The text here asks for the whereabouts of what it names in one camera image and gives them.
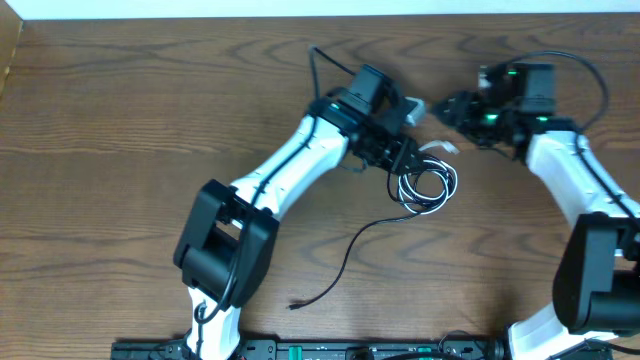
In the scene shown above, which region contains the black usb cable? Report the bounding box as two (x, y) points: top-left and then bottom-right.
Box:
(287, 154), (459, 311)

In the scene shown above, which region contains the white usb cable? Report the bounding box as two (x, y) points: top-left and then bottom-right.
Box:
(397, 139), (461, 216)

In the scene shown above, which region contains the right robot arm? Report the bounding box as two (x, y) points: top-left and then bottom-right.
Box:
(432, 61), (639, 359)

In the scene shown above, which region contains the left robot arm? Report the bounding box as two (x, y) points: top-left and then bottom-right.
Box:
(173, 65), (426, 359)

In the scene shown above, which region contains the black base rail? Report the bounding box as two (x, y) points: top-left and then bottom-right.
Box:
(110, 336), (512, 360)

